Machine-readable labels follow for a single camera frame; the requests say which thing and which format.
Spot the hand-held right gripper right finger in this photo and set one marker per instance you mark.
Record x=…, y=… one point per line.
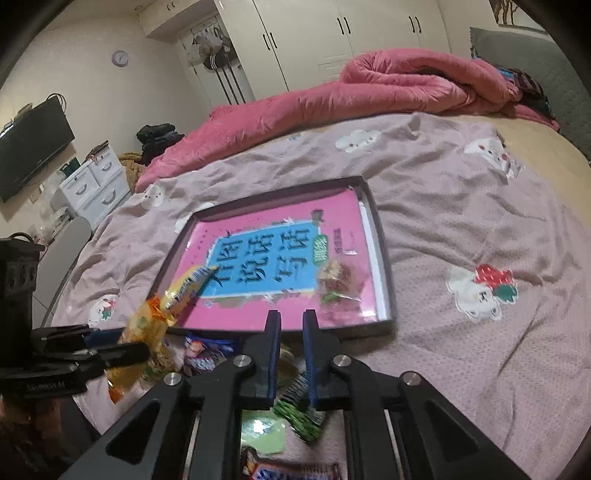
x=308, y=369

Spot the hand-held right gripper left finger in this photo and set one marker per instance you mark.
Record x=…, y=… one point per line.
x=275, y=364

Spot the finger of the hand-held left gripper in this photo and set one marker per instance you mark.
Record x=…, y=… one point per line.
x=104, y=338
x=124, y=354

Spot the orange yellow biscuit packet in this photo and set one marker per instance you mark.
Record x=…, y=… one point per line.
x=145, y=328

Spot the black green snack packet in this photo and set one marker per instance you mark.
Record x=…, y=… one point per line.
x=295, y=411

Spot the light green pastry packet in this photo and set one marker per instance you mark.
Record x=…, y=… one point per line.
x=261, y=431

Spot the yellow blue snack packet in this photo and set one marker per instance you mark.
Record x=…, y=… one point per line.
x=189, y=286

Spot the brown chocolate bar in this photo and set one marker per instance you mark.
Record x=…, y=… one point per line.
x=286, y=470

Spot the dark shallow tray box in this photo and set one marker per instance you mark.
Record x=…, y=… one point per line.
x=388, y=286

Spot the pink book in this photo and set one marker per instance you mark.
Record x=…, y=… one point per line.
x=240, y=316

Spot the blue white snack packet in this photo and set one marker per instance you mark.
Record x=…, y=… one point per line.
x=203, y=357

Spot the clear nut candy packet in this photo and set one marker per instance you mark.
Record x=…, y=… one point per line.
x=339, y=277

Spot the dark patterned clothing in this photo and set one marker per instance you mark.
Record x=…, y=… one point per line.
x=27, y=438

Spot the white drawer cabinet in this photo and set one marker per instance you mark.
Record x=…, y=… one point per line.
x=92, y=189

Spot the black television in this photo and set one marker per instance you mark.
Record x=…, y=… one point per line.
x=32, y=143

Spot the brown plush blanket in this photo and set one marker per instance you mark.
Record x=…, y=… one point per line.
x=131, y=168

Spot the dark clothes pile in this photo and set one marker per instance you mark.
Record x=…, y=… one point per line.
x=157, y=138

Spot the printed pink blanket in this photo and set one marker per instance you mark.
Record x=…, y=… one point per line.
x=461, y=221

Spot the pink quilt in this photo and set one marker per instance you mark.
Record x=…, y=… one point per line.
x=323, y=101

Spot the beige bed mattress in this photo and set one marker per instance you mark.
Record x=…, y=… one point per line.
x=554, y=184

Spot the hanging bags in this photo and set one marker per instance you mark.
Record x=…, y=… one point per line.
x=210, y=44

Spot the white wardrobe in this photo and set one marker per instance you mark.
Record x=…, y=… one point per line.
x=314, y=37

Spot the colourful clothes heap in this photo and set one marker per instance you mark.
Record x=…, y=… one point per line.
x=526, y=83

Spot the grey padded headboard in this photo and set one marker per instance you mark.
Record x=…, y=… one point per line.
x=554, y=78

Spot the round wall clock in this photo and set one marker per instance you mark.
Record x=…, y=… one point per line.
x=121, y=58

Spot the wall poster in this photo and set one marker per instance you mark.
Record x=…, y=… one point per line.
x=508, y=11

